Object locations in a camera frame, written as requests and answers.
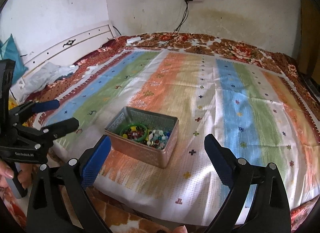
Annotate dark red bead bracelet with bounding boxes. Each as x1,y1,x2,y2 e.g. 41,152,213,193
122,127,146,140

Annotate green jade bangle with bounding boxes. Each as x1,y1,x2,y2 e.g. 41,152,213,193
119,123,148,142

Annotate light blue bead bracelet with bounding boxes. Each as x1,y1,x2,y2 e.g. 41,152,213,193
147,129,172,148

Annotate pale stone bead bracelet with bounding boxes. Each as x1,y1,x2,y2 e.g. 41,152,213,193
146,135,168,149

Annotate person's left hand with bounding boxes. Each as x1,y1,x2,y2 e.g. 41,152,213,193
0,160,33,189

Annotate person's right hand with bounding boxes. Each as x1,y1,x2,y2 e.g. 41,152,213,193
172,225,188,233

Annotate grey crumpled cloth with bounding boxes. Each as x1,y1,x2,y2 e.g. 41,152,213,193
20,62,79,102

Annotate white bed headboard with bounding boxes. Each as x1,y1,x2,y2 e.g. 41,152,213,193
9,21,118,103

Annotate rose gold metal tin box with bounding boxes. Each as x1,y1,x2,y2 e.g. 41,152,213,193
105,107,179,168

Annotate teal pillow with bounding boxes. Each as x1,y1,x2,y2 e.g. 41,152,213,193
1,34,28,84

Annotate white charger adapter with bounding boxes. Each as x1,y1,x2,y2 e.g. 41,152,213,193
126,36,142,44

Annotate brown hanging garment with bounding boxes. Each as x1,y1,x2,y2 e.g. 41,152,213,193
298,0,319,83

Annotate black power cables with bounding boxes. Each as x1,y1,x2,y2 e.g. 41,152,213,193
159,0,192,46

